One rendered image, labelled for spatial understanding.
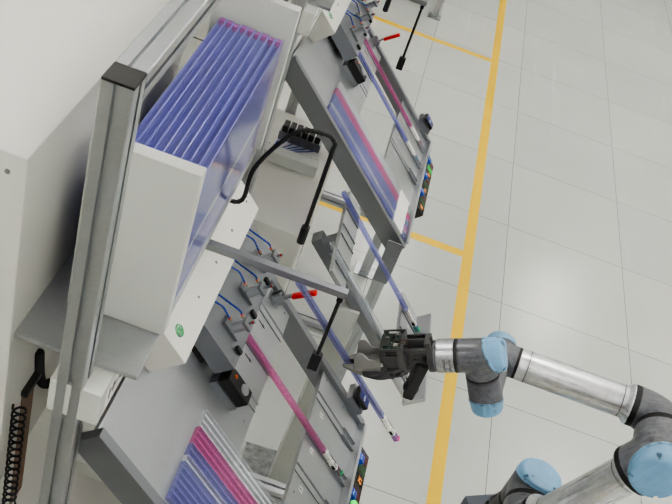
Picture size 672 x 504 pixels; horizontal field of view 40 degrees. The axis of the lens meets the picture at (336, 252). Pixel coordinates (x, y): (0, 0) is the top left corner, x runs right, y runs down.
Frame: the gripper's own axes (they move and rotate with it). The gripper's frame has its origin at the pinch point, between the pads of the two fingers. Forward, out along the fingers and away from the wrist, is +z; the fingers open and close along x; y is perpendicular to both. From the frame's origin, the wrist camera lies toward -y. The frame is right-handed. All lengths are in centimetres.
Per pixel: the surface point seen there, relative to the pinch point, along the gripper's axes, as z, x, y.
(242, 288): 13.7, 12.1, 32.3
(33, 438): 73, 21, -2
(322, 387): 9.6, -3.5, -10.4
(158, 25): -5, 49, 101
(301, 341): 13.4, -8.0, 0.4
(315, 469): 8.1, 16.9, -16.1
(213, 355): 16.0, 28.0, 28.6
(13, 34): 25, 34, 98
